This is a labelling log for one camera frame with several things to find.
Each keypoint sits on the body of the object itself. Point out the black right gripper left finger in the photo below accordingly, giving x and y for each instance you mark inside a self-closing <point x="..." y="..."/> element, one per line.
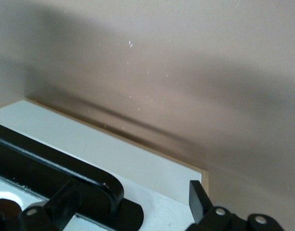
<point x="65" y="204"/>

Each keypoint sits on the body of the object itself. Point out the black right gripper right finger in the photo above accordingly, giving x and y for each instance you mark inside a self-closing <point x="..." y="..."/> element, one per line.
<point x="198" y="204"/>

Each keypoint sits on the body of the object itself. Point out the white-fronted wooden drawer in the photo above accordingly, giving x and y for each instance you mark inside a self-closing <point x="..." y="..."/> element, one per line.
<point x="89" y="144"/>

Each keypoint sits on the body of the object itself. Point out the brown table cover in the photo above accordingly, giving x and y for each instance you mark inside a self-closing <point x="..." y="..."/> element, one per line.
<point x="174" y="72"/>

